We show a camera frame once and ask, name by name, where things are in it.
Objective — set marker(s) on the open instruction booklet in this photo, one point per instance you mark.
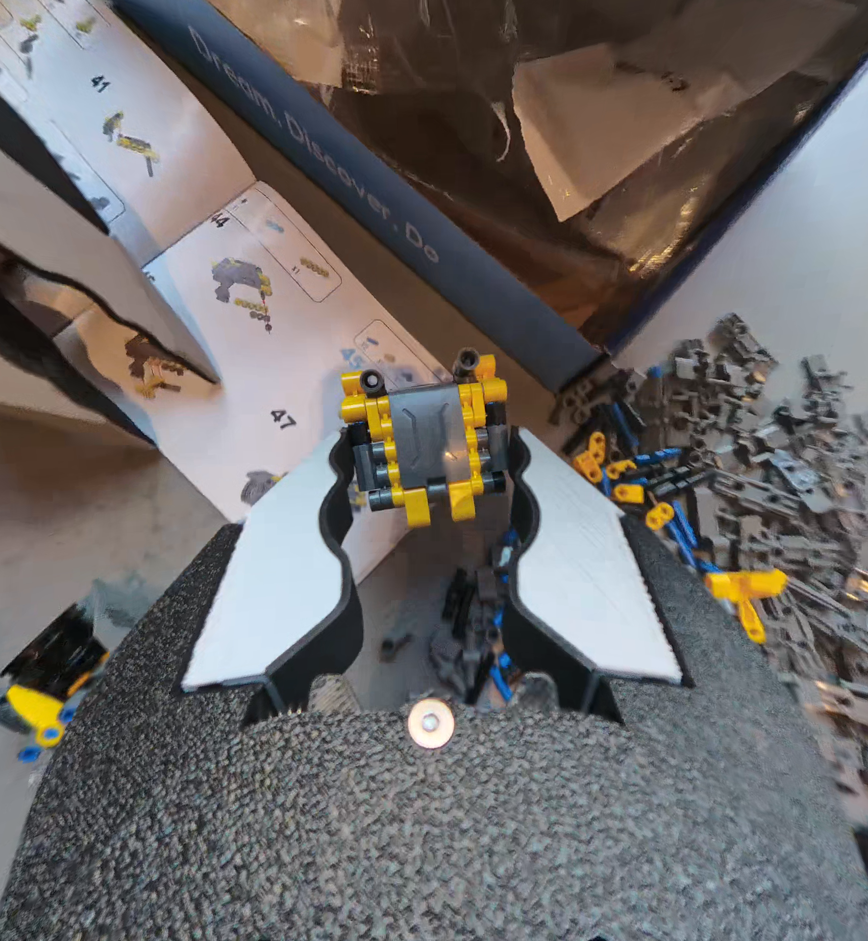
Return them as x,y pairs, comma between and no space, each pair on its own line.
206,257

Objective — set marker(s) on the grey desk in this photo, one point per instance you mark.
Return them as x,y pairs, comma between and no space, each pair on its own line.
73,514

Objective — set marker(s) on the small yellow grey brick assembly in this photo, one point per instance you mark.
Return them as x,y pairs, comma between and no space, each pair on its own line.
426,434

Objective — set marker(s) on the pile of building bricks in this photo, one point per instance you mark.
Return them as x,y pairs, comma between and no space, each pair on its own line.
757,500

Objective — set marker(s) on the crumpled clear plastic bags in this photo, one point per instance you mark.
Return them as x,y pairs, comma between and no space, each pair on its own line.
588,132

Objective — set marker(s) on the dark blue cardboard box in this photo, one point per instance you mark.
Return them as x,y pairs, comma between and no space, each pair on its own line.
404,206

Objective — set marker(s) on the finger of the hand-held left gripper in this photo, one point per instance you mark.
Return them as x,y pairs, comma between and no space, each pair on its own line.
29,375
59,242

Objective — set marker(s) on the yellow grey brick head assembly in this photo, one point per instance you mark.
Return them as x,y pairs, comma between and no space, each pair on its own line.
44,684

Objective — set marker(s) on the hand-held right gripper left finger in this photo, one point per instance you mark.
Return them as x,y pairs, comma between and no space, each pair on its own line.
272,588

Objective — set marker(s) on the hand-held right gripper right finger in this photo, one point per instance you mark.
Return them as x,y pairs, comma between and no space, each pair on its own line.
595,588

